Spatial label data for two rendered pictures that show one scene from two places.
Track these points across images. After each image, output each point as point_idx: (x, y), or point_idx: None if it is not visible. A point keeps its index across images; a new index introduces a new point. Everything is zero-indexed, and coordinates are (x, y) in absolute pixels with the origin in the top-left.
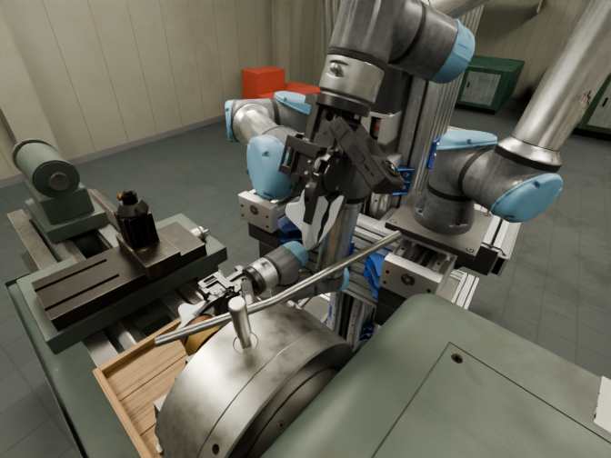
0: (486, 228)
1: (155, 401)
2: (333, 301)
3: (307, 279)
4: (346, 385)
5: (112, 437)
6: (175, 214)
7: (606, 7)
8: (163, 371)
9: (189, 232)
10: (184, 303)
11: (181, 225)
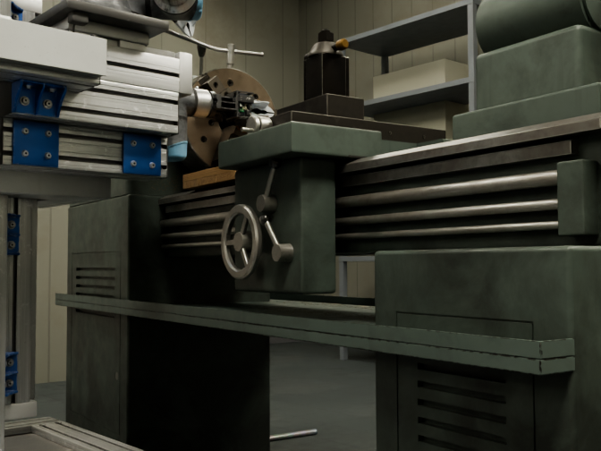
0: None
1: (276, 109)
2: (30, 302)
3: (199, 41)
4: (196, 76)
5: None
6: (300, 122)
7: None
8: None
9: (269, 117)
10: (265, 101)
11: (283, 113)
